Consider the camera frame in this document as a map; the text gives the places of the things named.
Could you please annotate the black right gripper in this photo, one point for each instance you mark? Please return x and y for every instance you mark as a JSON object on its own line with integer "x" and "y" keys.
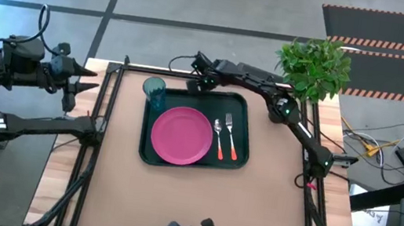
{"x": 207, "y": 74}

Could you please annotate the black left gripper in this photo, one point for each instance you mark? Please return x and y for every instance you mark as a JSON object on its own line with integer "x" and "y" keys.
{"x": 61, "y": 69}

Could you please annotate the blue faceted plastic cup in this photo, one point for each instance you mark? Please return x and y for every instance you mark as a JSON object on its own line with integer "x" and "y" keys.
{"x": 154, "y": 92}

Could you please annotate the pink plastic plate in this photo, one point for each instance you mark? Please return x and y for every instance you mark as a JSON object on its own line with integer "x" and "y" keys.
{"x": 181, "y": 136}

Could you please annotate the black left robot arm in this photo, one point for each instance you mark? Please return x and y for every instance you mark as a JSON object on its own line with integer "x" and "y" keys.
{"x": 45, "y": 126}

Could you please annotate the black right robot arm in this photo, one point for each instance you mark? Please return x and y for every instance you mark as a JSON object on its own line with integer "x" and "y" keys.
{"x": 302, "y": 133}

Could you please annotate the dark green serving tray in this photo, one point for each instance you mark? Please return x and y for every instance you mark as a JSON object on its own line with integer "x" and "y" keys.
{"x": 239, "y": 102}

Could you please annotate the green leafy plant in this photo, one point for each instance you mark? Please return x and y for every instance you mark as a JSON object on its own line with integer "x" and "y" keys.
{"x": 313, "y": 69}

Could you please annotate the black striped floor mat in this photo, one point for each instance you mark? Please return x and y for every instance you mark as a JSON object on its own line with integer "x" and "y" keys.
{"x": 396, "y": 29}

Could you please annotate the black aluminium table frame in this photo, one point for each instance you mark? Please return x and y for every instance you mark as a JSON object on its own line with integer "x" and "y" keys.
{"x": 97, "y": 114}

